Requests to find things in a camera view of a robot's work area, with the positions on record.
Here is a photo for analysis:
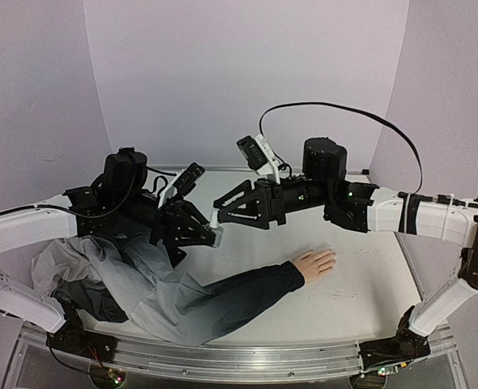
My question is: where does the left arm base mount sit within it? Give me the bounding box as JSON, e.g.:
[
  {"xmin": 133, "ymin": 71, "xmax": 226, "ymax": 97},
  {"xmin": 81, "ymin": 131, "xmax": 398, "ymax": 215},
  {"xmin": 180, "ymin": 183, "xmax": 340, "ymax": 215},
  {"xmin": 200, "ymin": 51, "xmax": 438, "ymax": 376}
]
[{"xmin": 44, "ymin": 307, "xmax": 121, "ymax": 385}]

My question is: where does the aluminium back table rail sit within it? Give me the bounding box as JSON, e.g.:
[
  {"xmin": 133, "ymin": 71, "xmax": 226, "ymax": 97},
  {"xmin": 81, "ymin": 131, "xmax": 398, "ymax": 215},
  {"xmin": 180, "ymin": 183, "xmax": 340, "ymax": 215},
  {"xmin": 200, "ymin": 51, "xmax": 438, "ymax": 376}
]
[{"xmin": 148, "ymin": 165, "xmax": 370, "ymax": 176}]

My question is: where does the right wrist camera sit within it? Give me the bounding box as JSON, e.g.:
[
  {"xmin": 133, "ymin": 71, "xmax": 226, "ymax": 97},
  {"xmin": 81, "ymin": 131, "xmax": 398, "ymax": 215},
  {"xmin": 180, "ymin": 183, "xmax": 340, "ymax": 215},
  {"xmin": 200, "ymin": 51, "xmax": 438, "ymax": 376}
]
[{"xmin": 237, "ymin": 135, "xmax": 289, "ymax": 188}]

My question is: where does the mannequin hand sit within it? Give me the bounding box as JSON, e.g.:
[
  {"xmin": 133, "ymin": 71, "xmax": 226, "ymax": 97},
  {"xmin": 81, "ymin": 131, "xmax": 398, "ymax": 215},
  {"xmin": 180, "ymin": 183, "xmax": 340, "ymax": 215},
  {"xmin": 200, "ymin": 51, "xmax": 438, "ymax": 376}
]
[{"xmin": 292, "ymin": 249, "xmax": 336, "ymax": 284}]

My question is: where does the aluminium front rail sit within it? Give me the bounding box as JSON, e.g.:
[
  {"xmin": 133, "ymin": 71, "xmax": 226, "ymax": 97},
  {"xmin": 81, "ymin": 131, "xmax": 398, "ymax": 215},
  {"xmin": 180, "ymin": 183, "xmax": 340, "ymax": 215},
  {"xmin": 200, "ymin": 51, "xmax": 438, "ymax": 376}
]
[{"xmin": 76, "ymin": 328, "xmax": 365, "ymax": 384}]

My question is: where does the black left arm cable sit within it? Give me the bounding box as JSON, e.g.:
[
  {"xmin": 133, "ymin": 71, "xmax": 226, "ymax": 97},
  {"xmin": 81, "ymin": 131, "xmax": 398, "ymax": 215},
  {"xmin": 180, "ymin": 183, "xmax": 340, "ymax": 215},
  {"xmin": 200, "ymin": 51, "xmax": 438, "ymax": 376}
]
[{"xmin": 152, "ymin": 176, "xmax": 175, "ymax": 199}]

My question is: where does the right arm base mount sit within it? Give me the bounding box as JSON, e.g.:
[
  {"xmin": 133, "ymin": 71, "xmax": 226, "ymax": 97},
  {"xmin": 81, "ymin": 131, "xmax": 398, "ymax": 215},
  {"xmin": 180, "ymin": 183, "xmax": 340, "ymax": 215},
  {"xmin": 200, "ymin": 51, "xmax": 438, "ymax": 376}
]
[{"xmin": 358, "ymin": 306, "xmax": 431, "ymax": 373}]

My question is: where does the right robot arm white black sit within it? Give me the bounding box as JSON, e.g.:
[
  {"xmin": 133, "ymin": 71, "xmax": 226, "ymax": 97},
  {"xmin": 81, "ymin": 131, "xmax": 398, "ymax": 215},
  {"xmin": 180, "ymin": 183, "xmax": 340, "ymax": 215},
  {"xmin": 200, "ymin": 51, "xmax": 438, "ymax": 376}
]
[{"xmin": 210, "ymin": 135, "xmax": 478, "ymax": 337}]

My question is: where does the aluminium right table rail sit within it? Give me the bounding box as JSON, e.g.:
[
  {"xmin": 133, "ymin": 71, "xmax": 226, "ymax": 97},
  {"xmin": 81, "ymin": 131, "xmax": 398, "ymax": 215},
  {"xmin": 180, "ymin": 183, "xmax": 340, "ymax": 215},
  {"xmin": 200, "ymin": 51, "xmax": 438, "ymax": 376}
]
[{"xmin": 394, "ymin": 233, "xmax": 426, "ymax": 301}]

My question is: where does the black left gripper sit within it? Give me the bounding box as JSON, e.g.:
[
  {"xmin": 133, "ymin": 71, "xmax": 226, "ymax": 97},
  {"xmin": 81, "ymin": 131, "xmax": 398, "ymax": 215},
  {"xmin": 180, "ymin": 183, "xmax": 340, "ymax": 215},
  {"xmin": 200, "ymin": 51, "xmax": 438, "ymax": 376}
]
[{"xmin": 117, "ymin": 190, "xmax": 221, "ymax": 248}]

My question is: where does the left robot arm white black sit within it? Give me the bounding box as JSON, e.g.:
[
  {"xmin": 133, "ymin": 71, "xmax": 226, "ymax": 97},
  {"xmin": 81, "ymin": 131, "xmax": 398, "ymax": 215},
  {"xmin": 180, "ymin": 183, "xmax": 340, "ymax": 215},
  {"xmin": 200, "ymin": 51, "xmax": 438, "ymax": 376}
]
[{"xmin": 0, "ymin": 147, "xmax": 223, "ymax": 354}]

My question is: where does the black right camera cable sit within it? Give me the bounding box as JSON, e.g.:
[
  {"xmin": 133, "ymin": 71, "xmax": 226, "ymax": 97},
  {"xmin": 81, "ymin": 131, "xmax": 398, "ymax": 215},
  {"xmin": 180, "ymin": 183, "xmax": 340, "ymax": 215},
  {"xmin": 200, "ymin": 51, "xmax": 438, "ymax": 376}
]
[{"xmin": 258, "ymin": 101, "xmax": 424, "ymax": 198}]

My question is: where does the aluminium table rail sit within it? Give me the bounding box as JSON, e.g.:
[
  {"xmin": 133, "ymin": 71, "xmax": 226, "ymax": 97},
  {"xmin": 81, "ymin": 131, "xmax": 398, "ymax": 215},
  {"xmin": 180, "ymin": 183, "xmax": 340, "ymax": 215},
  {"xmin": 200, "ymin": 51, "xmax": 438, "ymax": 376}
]
[
  {"xmin": 148, "ymin": 165, "xmax": 370, "ymax": 176},
  {"xmin": 394, "ymin": 233, "xmax": 426, "ymax": 301}
]

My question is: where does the grey black jacket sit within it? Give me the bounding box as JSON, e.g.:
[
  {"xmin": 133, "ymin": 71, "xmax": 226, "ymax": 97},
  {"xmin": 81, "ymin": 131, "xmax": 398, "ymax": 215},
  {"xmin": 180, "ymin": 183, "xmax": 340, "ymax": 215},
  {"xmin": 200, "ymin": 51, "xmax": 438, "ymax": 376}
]
[{"xmin": 31, "ymin": 235, "xmax": 305, "ymax": 346}]

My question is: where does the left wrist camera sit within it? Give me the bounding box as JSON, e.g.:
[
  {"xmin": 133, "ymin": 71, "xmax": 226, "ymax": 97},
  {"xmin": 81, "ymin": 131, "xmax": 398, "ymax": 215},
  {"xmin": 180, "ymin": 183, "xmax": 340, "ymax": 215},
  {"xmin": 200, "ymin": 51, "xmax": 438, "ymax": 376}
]
[{"xmin": 157, "ymin": 162, "xmax": 206, "ymax": 208}]

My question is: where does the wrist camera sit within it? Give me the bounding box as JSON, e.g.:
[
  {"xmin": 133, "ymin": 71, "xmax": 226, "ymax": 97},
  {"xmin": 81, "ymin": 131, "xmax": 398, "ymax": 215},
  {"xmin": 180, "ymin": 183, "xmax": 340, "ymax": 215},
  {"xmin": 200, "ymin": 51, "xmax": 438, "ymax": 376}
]
[
  {"xmin": 157, "ymin": 162, "xmax": 206, "ymax": 208},
  {"xmin": 237, "ymin": 135, "xmax": 289, "ymax": 188}
]

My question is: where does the clear nail polish bottle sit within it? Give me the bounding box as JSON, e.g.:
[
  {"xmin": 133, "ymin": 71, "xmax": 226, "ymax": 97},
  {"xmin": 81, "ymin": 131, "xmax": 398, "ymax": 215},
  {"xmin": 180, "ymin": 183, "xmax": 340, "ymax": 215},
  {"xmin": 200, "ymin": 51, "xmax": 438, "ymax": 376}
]
[{"xmin": 208, "ymin": 208, "xmax": 224, "ymax": 248}]

